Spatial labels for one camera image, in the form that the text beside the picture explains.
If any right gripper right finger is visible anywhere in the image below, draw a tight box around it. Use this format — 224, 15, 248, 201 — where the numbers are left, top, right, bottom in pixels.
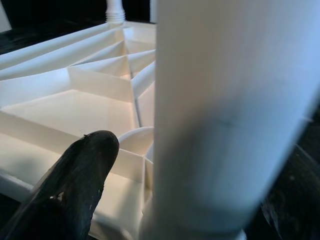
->
259, 143, 320, 240

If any black plastic table cover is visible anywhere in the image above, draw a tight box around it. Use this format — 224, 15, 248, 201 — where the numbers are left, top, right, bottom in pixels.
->
0, 14, 320, 240

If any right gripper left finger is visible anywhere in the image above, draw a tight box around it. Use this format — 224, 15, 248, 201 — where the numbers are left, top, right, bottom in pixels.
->
0, 129, 120, 240

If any white plastic children table top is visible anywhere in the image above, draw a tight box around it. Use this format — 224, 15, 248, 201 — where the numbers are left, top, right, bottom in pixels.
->
0, 21, 247, 240

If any white plastic table leg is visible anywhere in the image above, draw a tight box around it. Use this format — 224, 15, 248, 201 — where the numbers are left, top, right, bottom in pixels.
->
105, 0, 126, 25
139, 0, 320, 240

